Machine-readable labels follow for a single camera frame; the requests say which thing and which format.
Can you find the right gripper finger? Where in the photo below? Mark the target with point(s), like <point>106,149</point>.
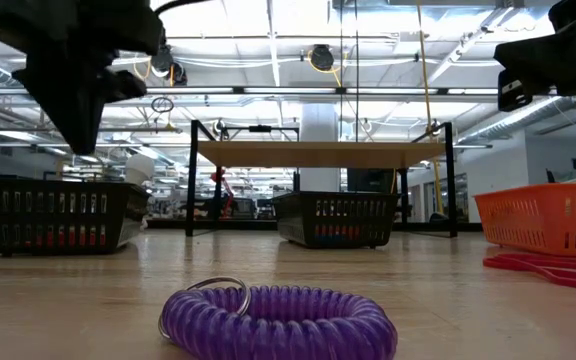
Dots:
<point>553,45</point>
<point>558,75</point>

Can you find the orange plastic mesh basket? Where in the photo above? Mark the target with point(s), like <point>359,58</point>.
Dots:
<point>533,215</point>

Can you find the silver ceiling duct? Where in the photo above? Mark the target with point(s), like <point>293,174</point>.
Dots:
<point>508,122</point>

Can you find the red background machine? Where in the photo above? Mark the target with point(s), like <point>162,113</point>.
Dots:
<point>218,176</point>

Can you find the black plastic mesh basket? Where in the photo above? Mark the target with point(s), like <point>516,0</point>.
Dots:
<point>43,219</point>
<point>358,195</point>

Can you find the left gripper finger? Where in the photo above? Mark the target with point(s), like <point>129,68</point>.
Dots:
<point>53,95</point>
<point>93,100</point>

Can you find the wooden shelf riser black legs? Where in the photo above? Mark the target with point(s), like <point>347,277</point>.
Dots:
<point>318,154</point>

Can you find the white building column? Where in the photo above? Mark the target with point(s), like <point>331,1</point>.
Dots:
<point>320,125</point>

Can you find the black background monitor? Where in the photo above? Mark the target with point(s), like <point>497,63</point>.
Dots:
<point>370,181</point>

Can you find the long ceiling light track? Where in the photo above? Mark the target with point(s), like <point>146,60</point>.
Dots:
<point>268,90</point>

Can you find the black rig frame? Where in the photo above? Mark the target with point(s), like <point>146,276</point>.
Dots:
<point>168,223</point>

